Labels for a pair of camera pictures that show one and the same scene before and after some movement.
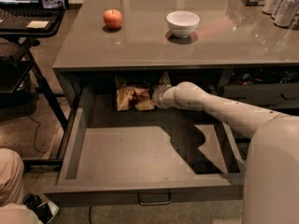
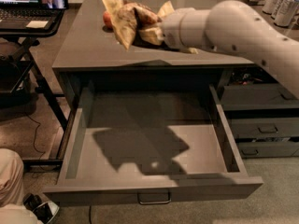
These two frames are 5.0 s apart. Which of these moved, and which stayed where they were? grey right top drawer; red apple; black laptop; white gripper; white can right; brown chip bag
Moved: white gripper; brown chip bag
Stayed: red apple; white can right; grey right top drawer; black laptop
